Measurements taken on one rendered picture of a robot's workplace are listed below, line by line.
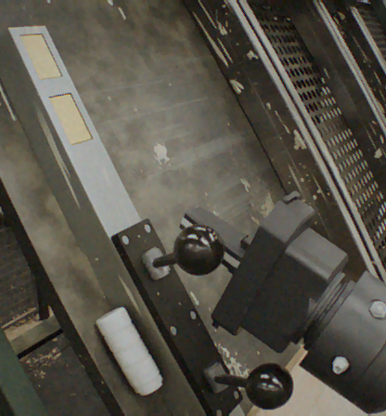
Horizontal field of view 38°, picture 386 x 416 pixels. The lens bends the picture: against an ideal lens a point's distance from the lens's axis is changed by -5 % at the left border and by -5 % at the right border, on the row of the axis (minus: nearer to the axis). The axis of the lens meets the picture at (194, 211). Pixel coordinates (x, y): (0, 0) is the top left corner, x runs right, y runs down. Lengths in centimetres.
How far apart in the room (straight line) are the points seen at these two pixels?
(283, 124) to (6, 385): 55
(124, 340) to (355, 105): 89
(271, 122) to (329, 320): 51
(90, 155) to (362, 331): 29
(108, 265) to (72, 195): 7
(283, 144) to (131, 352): 47
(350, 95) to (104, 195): 84
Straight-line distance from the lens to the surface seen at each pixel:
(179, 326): 53
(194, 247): 41
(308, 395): 74
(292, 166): 87
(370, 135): 128
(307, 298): 41
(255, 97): 88
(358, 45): 158
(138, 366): 51
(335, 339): 40
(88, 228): 53
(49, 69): 56
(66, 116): 54
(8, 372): 52
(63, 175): 53
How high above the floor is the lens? 170
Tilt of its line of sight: 18 degrees down
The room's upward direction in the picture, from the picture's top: straight up
